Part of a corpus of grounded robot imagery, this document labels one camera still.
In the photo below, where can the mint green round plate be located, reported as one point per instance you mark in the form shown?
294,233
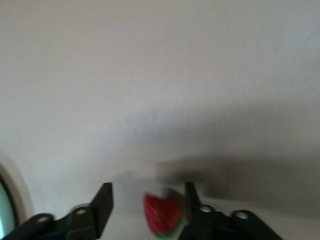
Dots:
5,210

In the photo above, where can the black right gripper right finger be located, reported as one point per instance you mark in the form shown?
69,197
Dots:
197,220

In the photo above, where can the red strawberry green calyx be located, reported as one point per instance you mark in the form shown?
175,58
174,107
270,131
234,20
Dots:
161,215

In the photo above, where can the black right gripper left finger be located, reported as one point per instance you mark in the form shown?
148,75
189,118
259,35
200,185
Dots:
102,207

